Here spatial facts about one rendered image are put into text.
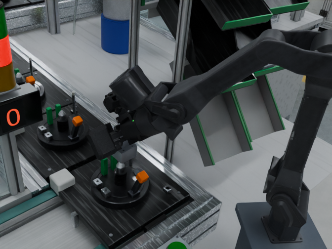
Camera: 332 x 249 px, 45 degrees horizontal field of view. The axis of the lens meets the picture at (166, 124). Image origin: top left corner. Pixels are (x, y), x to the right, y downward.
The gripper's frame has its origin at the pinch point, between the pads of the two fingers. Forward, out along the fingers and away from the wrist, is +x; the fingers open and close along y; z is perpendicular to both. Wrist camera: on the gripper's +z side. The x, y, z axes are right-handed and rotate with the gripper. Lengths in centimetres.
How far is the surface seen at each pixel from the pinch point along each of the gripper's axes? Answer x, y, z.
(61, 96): 42.1, -9.6, 17.3
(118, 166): 5.6, 0.8, -6.8
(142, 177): -2.1, 0.6, -10.5
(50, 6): 87, -42, 63
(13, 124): 2.6, 19.1, 10.1
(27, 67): 59, -10, 33
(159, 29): 76, -85, 36
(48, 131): 28.9, 3.7, 7.9
